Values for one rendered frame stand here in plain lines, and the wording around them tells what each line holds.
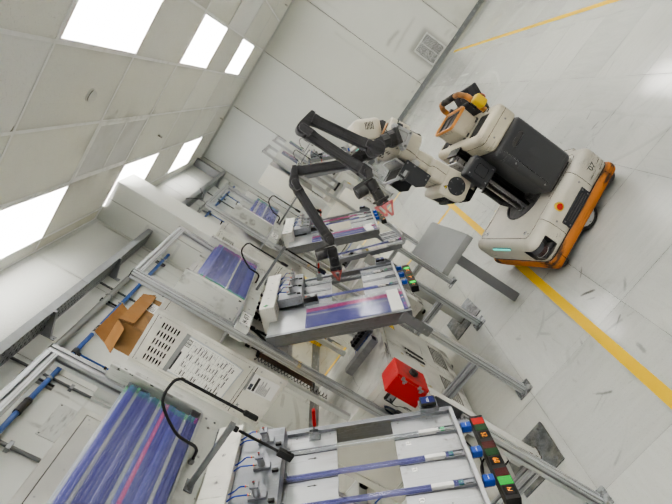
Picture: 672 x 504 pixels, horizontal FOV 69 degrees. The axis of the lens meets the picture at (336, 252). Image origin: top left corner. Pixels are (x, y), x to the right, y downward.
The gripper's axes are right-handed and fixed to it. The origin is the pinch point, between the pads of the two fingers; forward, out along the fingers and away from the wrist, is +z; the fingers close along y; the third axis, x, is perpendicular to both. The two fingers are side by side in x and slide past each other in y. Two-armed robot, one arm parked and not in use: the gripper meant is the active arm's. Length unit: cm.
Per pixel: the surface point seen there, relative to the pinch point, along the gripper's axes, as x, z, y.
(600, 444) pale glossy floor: 91, 44, 116
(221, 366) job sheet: -62, 9, 61
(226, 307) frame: -54, -16, 50
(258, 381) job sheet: -46, 21, 61
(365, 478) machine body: -6, 91, 61
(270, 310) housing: -35, -7, 41
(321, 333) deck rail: -10, 2, 60
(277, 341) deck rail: -32, 2, 60
